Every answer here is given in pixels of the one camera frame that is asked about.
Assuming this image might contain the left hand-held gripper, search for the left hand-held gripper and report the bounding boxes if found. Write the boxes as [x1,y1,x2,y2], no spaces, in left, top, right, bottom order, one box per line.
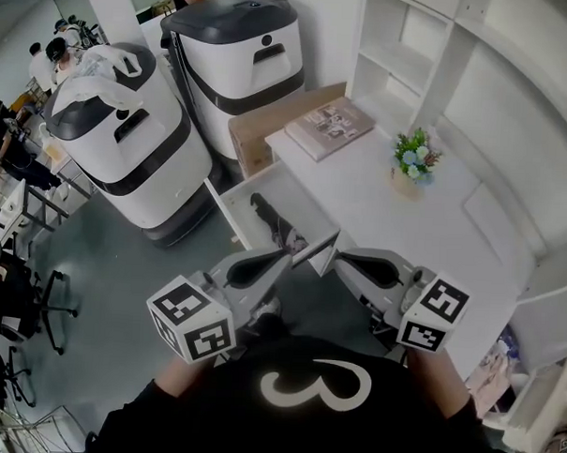
[143,241,294,369]

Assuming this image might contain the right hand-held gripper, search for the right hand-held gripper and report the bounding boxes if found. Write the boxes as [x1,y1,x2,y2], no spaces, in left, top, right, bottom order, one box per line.
[328,245,474,356]

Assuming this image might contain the black patterned umbrella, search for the black patterned umbrella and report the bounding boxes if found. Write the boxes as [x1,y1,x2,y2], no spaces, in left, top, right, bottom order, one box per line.
[246,191,315,259]

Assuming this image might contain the white drawer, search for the white drawer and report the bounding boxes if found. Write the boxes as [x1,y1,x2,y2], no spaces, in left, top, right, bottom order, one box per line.
[200,158,344,279]

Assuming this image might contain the person's left forearm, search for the person's left forearm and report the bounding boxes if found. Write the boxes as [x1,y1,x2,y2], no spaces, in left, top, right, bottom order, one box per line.
[151,350,219,401]

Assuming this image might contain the person's right forearm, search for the person's right forearm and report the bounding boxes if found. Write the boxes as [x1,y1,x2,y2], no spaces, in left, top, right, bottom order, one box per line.
[403,346,477,421]

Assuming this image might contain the potted blue white flowers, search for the potted blue white flowers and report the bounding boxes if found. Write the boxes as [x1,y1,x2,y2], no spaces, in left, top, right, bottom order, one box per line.
[386,125,445,202]

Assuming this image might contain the brown cardboard box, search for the brown cardboard box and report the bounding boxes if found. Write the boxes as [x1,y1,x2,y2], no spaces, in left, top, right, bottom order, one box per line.
[225,76,349,185]

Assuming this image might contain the white flat pad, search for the white flat pad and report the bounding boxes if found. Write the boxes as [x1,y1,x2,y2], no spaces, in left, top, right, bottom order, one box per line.
[459,180,550,258]

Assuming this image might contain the illustrated poster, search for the illustrated poster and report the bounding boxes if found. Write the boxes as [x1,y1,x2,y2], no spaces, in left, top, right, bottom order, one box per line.
[462,321,534,421]

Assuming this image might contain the person's black printed shirt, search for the person's black printed shirt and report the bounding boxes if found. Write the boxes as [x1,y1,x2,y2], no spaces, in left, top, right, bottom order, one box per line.
[81,305,536,453]

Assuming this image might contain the large photo book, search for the large photo book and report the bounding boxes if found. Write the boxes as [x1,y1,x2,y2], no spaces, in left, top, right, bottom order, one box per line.
[281,93,380,167]

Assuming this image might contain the tall white black service robot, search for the tall white black service robot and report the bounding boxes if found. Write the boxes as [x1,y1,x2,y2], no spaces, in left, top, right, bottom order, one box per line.
[154,0,310,165]

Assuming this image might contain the white storage box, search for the white storage box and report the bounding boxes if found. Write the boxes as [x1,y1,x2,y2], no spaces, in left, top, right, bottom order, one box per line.
[500,346,567,453]

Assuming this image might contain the white shelf unit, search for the white shelf unit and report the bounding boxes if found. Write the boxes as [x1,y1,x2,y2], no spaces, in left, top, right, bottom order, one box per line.
[347,0,465,132]

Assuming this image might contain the white plastic bag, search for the white plastic bag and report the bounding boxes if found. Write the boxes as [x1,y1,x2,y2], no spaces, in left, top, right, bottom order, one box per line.
[52,41,148,113]

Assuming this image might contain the white table with metal frame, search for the white table with metal frame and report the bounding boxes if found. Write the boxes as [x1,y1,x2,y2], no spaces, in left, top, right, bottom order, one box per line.
[0,150,101,262]

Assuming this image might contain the wire rack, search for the wire rack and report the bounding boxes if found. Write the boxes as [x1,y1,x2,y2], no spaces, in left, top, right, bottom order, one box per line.
[0,399,90,453]

